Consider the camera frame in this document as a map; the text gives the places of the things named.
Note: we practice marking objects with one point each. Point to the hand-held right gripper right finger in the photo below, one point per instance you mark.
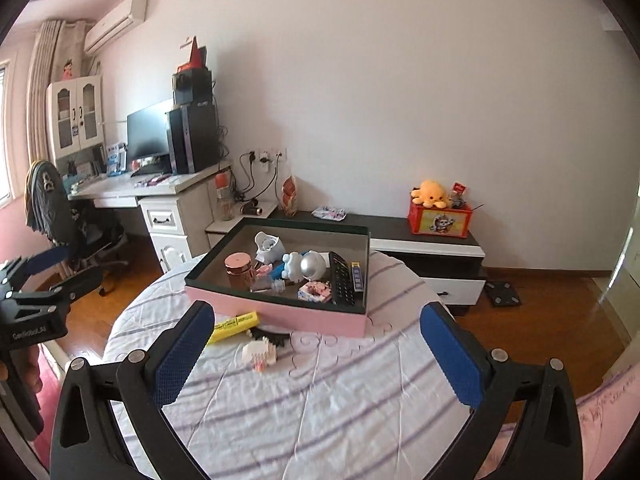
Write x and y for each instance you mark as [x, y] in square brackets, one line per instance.
[450, 355]

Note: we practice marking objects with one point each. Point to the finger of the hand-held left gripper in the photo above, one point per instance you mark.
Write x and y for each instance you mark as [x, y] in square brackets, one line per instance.
[80, 282]
[45, 260]

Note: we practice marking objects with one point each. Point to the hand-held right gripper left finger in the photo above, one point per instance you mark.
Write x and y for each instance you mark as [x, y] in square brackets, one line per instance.
[180, 355]

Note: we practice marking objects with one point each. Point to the pink storage box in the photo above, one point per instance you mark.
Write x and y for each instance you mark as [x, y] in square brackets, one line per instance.
[280, 312]

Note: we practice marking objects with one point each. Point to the white cup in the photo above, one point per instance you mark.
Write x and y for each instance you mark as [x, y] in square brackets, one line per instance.
[275, 255]

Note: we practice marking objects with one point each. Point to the person's left hand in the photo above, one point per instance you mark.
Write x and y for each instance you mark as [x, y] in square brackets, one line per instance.
[25, 375]

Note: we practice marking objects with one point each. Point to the black office chair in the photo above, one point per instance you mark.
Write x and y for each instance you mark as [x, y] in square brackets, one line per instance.
[85, 240]

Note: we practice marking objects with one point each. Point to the yellow marker box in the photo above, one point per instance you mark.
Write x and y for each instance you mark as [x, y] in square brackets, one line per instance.
[235, 327]

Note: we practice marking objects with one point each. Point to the white block toy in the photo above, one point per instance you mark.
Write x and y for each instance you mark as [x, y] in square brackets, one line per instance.
[260, 352]

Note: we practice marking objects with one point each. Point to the black bathroom scale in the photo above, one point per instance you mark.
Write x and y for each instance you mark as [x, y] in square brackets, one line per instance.
[502, 294]

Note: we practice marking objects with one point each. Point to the rose gold jar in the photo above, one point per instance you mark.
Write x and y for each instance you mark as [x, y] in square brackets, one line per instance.
[239, 272]

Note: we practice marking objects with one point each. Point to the white drawer cabinet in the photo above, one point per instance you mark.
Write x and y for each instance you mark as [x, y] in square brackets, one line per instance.
[172, 225]

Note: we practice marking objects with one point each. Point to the small clear bottle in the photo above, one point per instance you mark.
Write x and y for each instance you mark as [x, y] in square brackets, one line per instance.
[267, 287]

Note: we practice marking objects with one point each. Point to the blue and yellow small box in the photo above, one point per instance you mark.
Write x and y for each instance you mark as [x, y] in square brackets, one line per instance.
[357, 277]

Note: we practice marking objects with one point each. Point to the blue packaging box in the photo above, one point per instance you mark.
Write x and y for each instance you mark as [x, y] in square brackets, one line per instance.
[116, 160]

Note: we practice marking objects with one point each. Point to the black calculator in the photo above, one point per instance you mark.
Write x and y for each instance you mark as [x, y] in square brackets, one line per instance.
[342, 280]

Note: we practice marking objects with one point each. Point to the window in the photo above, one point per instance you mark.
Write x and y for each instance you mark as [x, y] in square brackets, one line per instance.
[4, 135]

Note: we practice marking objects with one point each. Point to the red printed box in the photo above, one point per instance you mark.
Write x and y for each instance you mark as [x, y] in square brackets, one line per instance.
[440, 222]

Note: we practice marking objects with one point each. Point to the white desk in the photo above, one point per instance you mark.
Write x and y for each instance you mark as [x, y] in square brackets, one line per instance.
[175, 185]

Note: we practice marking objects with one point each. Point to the white side shelf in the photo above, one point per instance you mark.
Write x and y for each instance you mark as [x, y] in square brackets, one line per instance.
[225, 225]

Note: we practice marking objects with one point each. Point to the white glass-door cabinet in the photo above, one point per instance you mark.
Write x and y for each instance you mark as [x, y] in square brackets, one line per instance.
[75, 120]

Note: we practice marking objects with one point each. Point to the white and blue astronaut figure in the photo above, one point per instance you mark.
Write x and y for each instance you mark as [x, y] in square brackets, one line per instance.
[312, 265]

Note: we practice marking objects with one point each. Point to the small toy figure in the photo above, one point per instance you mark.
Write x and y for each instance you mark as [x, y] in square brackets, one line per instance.
[459, 195]

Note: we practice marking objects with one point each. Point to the orange-capped clear bottle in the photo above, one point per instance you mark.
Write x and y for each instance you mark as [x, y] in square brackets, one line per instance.
[225, 200]

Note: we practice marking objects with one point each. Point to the black cylindrical device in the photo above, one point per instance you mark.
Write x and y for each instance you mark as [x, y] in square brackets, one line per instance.
[250, 208]

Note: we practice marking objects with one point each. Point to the yellow octopus plush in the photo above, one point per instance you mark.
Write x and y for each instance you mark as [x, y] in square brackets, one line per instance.
[431, 192]

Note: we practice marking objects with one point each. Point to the black computer monitor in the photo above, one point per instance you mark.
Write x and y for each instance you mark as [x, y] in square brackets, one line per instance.
[147, 132]

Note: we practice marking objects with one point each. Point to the pink bed sheet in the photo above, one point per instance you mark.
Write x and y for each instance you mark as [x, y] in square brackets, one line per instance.
[610, 410]

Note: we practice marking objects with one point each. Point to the beige curtain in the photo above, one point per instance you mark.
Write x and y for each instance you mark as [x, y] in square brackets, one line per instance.
[47, 75]

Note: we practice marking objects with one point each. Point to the white printed packet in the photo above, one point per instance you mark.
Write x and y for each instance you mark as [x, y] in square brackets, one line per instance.
[329, 213]

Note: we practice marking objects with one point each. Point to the black computer tower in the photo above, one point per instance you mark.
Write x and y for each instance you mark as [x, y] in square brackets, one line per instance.
[197, 137]

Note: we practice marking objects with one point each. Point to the orange snack bag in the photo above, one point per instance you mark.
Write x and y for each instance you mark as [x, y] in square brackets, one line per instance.
[289, 197]

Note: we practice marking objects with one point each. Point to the small doll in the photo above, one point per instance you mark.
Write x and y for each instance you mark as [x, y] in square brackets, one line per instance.
[70, 70]

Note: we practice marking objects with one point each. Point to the white plug adapter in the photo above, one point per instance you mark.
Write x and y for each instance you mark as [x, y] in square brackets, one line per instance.
[264, 162]

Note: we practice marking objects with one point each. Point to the black box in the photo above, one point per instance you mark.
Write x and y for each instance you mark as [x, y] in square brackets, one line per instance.
[192, 87]

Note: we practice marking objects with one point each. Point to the white air conditioner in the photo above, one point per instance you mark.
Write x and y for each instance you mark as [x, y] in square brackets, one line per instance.
[112, 22]

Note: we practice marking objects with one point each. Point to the red triangular flag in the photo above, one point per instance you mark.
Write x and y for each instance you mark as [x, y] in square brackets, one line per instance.
[194, 55]

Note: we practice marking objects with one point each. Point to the white wall sockets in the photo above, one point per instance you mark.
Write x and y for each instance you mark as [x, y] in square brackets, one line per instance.
[277, 152]

